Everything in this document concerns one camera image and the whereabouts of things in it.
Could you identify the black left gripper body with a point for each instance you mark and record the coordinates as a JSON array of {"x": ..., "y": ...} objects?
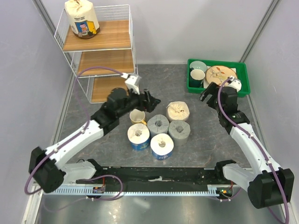
[{"x": 136, "y": 101}]

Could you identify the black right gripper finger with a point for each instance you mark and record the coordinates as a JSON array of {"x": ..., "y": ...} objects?
[
  {"x": 213, "y": 103},
  {"x": 210, "y": 90}
]

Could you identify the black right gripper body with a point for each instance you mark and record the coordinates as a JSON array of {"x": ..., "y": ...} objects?
[{"x": 215, "y": 96}]

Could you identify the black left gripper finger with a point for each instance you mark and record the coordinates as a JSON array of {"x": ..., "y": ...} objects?
[
  {"x": 150, "y": 100},
  {"x": 149, "y": 107}
]

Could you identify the grey paper roll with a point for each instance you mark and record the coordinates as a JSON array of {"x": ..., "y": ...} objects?
[
  {"x": 158, "y": 124},
  {"x": 179, "y": 131}
]

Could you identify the beige paper roll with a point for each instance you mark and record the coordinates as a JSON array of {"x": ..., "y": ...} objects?
[
  {"x": 177, "y": 110},
  {"x": 82, "y": 18}
]

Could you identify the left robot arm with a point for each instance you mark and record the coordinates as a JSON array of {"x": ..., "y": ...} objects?
[{"x": 46, "y": 165}]

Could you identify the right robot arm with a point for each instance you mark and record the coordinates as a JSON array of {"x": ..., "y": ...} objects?
[{"x": 267, "y": 184}]

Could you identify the white square plate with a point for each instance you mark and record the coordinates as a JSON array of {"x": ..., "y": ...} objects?
[{"x": 206, "y": 85}]

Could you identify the orange floral plate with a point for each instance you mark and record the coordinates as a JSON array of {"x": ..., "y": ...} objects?
[{"x": 219, "y": 74}]

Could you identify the yellow ceramic mug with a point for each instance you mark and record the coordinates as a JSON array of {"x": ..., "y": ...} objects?
[{"x": 137, "y": 116}]

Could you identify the dark green white cup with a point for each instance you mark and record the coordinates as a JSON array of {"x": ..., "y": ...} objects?
[{"x": 196, "y": 78}]

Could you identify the white blue paper roll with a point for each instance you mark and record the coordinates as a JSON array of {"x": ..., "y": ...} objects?
[
  {"x": 139, "y": 136},
  {"x": 161, "y": 146}
]

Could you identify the light green bowl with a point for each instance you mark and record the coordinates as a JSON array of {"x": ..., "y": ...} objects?
[{"x": 198, "y": 65}]

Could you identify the green plastic tray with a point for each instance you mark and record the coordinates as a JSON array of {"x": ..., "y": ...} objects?
[{"x": 218, "y": 71}]

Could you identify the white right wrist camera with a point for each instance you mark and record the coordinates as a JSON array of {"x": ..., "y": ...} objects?
[{"x": 234, "y": 83}]

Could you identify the white wire three-tier shelf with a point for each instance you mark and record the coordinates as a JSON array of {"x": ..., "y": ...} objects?
[{"x": 99, "y": 61}]

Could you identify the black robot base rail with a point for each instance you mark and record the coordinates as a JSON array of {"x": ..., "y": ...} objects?
[{"x": 167, "y": 178}]

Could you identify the grey slotted cable duct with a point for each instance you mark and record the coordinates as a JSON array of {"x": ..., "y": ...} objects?
[{"x": 90, "y": 190}]

